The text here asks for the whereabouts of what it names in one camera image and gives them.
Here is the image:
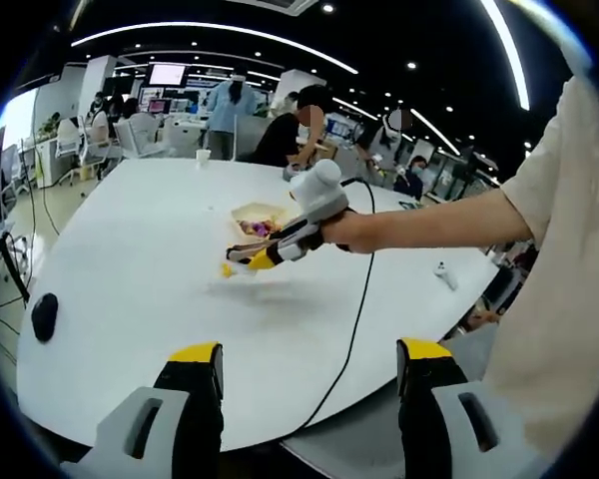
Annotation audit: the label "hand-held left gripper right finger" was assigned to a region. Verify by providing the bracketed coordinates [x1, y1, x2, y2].
[396, 337, 545, 479]

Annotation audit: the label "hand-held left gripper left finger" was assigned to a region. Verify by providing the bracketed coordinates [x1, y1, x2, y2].
[59, 341, 226, 479]

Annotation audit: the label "pink food tongs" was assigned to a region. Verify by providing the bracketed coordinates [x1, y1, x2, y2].
[224, 234, 291, 265]

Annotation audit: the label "beige hexagonal food container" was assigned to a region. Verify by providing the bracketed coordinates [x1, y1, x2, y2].
[231, 201, 300, 240]

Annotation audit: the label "person's right hand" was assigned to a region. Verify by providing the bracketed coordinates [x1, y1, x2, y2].
[321, 209, 375, 254]

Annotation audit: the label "grey fabric chair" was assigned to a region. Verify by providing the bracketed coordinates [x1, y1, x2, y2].
[441, 323, 500, 385]

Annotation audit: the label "grey office chair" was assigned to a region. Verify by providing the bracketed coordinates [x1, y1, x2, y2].
[234, 114, 271, 161]

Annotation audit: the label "small white device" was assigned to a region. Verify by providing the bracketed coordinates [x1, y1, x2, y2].
[432, 261, 459, 290]

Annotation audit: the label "black tripod stand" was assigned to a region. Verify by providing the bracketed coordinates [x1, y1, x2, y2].
[461, 149, 498, 186]

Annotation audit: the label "black computer mouse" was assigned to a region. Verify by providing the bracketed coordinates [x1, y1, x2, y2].
[31, 292, 60, 344]

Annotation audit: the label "white ceiling air conditioner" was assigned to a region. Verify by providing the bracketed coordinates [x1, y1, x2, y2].
[229, 0, 320, 14]

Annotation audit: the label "white bright display screen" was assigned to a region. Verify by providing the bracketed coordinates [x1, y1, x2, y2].
[148, 63, 187, 87]

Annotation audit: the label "operator in beige shirt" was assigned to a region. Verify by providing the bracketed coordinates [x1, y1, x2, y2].
[483, 74, 599, 455]

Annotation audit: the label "ceiling light strip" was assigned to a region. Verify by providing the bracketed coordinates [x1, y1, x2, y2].
[70, 20, 359, 75]
[481, 0, 530, 111]

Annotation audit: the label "black floor stand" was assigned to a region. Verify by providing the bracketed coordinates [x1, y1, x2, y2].
[0, 232, 34, 310]

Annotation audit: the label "white office chair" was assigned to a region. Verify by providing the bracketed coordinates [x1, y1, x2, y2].
[54, 117, 84, 176]

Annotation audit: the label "green potted plant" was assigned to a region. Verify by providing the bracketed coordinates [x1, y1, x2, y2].
[37, 112, 64, 141]

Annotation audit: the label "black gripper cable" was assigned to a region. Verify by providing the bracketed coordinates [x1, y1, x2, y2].
[279, 179, 378, 435]

